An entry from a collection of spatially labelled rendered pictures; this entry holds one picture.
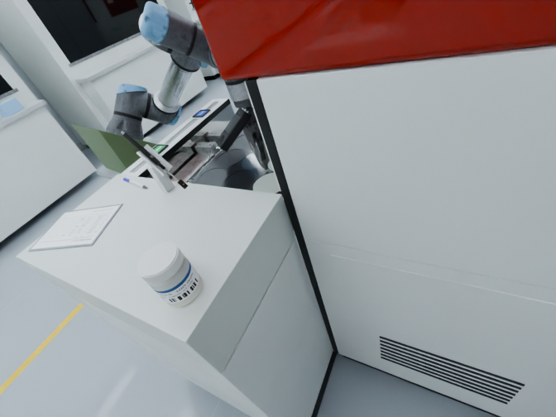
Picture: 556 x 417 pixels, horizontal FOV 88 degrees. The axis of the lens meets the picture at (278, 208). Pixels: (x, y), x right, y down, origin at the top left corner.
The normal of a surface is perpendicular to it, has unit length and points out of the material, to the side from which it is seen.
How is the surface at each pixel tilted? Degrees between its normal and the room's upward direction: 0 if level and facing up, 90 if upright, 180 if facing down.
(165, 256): 0
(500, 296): 90
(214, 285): 0
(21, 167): 90
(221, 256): 0
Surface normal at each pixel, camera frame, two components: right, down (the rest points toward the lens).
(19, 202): 0.87, 0.13
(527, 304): -0.43, 0.69
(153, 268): -0.26, -0.72
